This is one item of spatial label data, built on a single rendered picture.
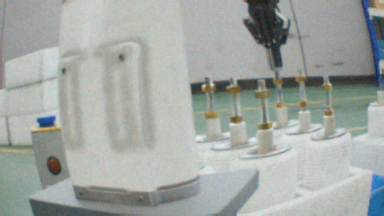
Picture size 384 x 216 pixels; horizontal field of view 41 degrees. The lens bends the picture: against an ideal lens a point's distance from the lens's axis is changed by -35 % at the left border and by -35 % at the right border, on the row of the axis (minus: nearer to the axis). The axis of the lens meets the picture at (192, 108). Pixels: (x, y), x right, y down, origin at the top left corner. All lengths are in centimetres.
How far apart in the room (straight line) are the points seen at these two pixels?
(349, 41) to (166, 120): 553
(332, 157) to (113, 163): 54
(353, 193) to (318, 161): 11
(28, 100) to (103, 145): 306
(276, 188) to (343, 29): 510
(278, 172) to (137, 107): 48
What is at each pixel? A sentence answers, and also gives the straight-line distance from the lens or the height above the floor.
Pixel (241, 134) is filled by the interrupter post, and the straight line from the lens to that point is 100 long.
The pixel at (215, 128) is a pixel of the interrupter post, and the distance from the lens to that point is 111.
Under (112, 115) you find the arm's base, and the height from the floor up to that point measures 36.
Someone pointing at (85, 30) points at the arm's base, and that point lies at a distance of 41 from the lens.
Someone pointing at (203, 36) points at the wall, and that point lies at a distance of 609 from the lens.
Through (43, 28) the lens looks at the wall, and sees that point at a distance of 676.
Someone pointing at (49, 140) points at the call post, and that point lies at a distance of 85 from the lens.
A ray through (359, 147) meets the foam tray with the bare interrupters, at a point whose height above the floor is 16.
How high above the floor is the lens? 39
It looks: 5 degrees down
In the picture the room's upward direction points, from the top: 6 degrees counter-clockwise
